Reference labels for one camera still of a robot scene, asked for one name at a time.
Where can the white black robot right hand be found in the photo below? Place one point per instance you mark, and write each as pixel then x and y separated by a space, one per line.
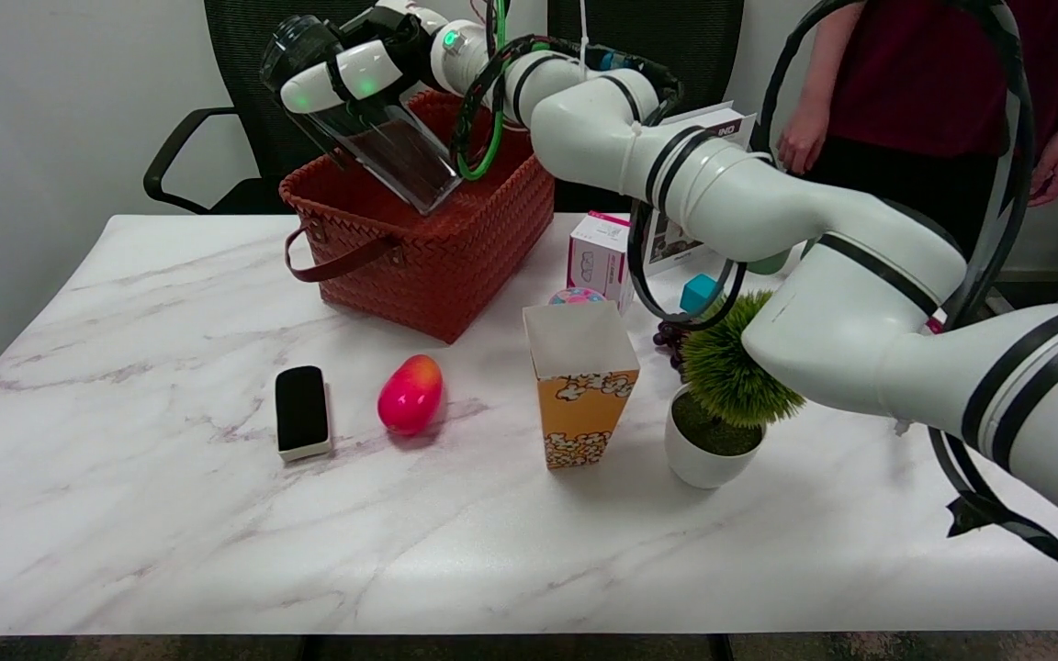
pixel 359 72

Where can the person right hand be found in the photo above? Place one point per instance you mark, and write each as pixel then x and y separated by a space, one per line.
pixel 800 138

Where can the person right forearm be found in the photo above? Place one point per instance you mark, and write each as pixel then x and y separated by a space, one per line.
pixel 827 64

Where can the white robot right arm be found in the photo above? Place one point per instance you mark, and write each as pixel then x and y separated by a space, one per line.
pixel 768 202

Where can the red woven basket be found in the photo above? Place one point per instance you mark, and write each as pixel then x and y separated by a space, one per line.
pixel 437 257

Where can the white hardcover book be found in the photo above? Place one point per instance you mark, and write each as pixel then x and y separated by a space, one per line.
pixel 729 124

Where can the person in maroon shirt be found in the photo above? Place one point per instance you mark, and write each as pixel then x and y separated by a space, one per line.
pixel 915 92

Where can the black office chair with armrest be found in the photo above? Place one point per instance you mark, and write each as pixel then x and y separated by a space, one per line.
pixel 235 55

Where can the green mug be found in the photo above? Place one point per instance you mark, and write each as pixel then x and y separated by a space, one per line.
pixel 768 263

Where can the black mesh office chair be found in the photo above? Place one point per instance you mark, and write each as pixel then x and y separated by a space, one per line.
pixel 703 46

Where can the teal cube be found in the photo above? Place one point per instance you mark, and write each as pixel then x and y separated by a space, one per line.
pixel 696 294

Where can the small pink white carton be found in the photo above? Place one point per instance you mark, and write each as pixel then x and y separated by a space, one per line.
pixel 598 257

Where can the purple toy grape bunch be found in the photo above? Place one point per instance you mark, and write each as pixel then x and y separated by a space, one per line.
pixel 669 335

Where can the green ball plant white pot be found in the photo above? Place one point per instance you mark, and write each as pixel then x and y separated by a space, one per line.
pixel 722 376

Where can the pink blue patterned ball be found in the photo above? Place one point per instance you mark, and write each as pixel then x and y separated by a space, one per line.
pixel 577 296

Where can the red toy mango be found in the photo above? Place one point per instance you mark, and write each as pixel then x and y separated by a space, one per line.
pixel 410 395

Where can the black whiteboard eraser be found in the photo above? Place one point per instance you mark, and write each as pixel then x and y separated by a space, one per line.
pixel 300 408

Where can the yellow popcorn paper box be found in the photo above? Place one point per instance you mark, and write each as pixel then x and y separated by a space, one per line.
pixel 584 404

